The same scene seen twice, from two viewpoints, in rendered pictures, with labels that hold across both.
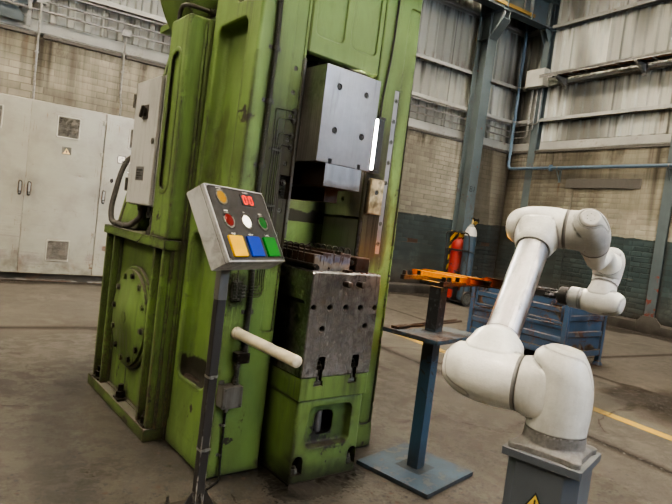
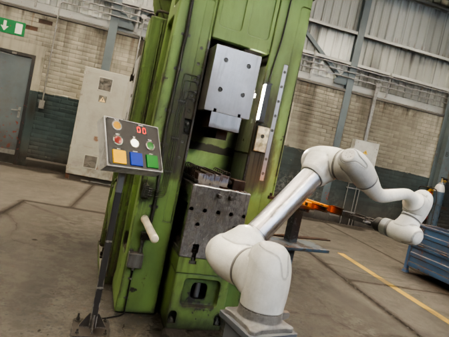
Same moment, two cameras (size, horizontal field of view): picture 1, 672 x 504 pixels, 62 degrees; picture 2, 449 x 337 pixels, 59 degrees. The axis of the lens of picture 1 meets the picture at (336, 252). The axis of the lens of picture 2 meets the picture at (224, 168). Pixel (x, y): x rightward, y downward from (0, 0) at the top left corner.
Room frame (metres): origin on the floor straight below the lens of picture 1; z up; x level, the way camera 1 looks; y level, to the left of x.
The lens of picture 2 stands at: (0.10, -0.89, 1.17)
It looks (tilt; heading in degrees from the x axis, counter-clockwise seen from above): 3 degrees down; 20
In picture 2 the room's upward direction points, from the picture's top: 12 degrees clockwise
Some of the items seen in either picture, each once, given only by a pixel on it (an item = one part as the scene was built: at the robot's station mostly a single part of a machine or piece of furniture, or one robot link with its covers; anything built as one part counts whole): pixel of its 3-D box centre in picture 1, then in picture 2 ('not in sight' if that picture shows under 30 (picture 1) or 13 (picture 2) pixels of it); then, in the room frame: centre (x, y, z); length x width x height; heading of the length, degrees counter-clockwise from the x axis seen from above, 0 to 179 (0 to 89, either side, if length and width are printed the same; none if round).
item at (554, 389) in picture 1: (557, 386); (265, 273); (1.45, -0.62, 0.77); 0.18 x 0.16 x 0.22; 59
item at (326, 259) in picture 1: (304, 255); (204, 174); (2.56, 0.14, 0.96); 0.42 x 0.20 x 0.09; 39
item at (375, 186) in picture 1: (374, 196); (261, 139); (2.70, -0.15, 1.27); 0.09 x 0.02 x 0.17; 129
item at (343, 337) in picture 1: (305, 311); (204, 214); (2.60, 0.11, 0.69); 0.56 x 0.38 x 0.45; 39
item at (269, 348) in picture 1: (265, 346); (149, 228); (2.11, 0.22, 0.62); 0.44 x 0.05 x 0.05; 39
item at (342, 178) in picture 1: (313, 177); (215, 122); (2.56, 0.14, 1.32); 0.42 x 0.20 x 0.10; 39
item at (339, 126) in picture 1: (327, 124); (228, 87); (2.59, 0.11, 1.56); 0.42 x 0.39 x 0.40; 39
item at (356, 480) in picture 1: (311, 480); (184, 329); (2.36, -0.02, 0.01); 0.58 x 0.39 x 0.01; 129
